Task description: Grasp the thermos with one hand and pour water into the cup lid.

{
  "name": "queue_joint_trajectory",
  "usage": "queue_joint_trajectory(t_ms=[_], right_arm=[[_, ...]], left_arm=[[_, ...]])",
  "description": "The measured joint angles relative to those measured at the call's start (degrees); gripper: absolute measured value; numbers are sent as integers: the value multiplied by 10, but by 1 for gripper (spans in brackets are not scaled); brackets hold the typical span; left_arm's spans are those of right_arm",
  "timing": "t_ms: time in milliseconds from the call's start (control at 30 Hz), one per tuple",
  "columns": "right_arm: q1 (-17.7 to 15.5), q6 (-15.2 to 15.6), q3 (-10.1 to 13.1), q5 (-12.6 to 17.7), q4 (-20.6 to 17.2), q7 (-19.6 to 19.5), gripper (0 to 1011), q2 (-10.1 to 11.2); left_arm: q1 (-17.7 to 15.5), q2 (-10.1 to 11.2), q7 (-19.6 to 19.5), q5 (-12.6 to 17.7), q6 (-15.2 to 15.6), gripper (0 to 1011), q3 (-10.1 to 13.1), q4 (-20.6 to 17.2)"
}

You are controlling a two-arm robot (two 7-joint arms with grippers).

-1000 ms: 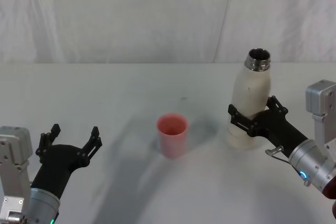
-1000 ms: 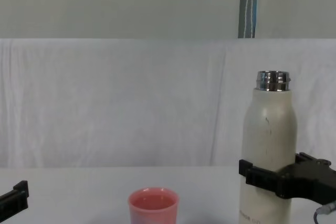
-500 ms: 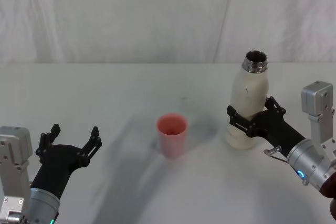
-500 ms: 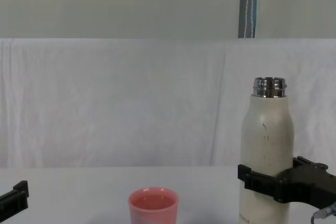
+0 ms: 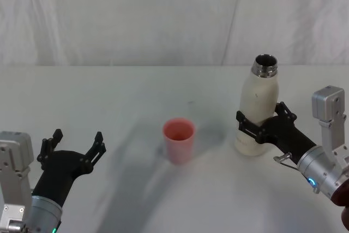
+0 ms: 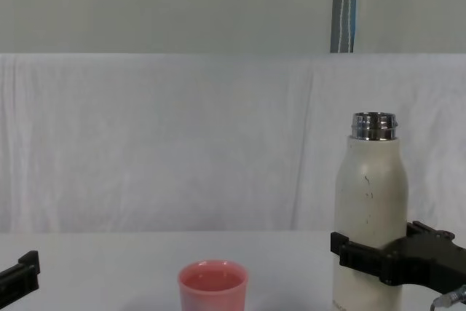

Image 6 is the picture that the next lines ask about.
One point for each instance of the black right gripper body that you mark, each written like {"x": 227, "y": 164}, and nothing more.
{"x": 433, "y": 261}

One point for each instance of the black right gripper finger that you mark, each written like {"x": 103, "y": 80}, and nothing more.
{"x": 433, "y": 234}
{"x": 364, "y": 258}

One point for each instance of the pink plastic cup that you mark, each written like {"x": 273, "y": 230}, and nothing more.
{"x": 213, "y": 293}

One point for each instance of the white table cloth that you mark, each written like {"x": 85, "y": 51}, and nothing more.
{"x": 145, "y": 143}

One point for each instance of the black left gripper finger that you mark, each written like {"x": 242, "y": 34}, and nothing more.
{"x": 27, "y": 271}

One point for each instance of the grey striped post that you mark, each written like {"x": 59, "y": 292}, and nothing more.
{"x": 344, "y": 5}

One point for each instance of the cream vacuum bottle steel neck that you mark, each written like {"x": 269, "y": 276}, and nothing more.
{"x": 369, "y": 187}

